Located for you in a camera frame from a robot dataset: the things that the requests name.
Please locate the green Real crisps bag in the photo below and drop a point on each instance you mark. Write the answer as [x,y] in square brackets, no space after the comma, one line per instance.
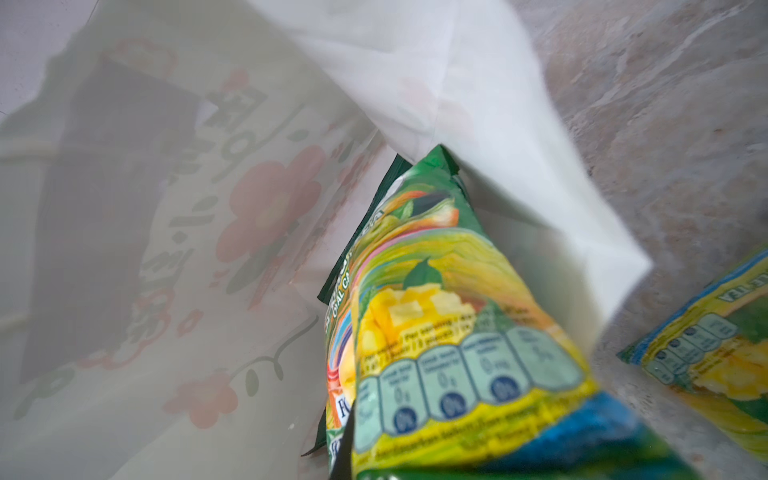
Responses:
[398,167]

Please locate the white floral paper bag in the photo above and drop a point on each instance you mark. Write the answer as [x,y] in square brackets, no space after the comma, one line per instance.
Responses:
[177,193]

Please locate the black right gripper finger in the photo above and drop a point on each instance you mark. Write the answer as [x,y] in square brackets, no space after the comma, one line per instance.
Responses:
[342,467]

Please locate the green Fox's candy packet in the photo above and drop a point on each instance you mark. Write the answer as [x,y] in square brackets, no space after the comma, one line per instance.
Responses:
[712,353]
[455,370]

